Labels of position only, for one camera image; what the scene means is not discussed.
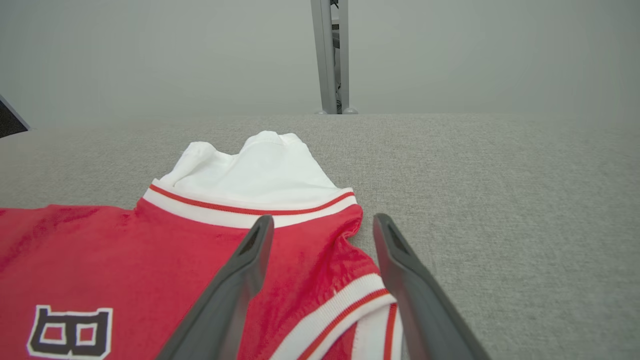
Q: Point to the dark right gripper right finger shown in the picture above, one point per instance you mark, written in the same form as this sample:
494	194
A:
415	290

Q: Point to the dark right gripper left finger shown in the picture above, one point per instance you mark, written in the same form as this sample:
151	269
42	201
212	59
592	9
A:
235	290

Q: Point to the grey partition post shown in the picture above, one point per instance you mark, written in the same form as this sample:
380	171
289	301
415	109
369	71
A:
327	60

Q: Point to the grey fabric sofa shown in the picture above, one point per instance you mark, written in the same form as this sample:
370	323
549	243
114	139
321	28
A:
500	200

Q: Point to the red jersey with white trim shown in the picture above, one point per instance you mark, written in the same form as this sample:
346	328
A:
150	260

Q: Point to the grey cart leg with caster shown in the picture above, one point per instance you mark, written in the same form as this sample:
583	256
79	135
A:
14	111

